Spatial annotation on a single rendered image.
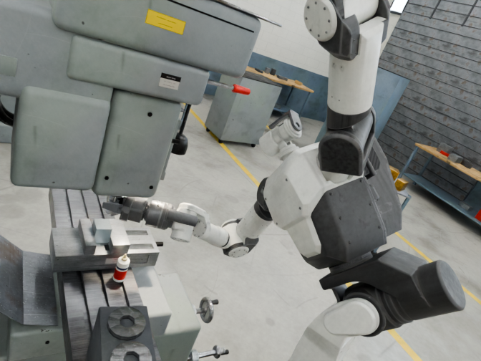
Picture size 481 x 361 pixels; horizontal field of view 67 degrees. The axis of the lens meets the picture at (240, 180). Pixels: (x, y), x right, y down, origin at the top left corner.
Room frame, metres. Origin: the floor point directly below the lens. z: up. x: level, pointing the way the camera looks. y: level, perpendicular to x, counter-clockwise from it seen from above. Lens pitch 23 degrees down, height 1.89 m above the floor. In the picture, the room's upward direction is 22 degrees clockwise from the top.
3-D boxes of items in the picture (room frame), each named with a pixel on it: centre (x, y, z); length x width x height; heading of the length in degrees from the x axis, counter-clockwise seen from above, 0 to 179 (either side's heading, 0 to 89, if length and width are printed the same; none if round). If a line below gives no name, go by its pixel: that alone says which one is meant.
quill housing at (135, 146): (0.97, 0.35, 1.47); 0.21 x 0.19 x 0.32; 38
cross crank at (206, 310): (1.28, -0.05, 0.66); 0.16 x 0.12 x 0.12; 128
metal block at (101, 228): (1.02, 0.38, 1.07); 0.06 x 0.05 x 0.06; 38
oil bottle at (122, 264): (0.96, 0.26, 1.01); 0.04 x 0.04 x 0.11
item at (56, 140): (0.85, 0.50, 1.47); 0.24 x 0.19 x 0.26; 38
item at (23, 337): (0.97, 0.34, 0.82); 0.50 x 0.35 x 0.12; 128
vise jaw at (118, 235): (1.06, 0.34, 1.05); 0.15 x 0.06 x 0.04; 38
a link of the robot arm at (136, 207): (0.99, 0.26, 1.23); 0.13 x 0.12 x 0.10; 13
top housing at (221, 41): (0.96, 0.36, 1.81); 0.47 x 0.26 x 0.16; 128
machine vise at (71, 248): (1.04, 0.36, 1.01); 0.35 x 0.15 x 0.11; 128
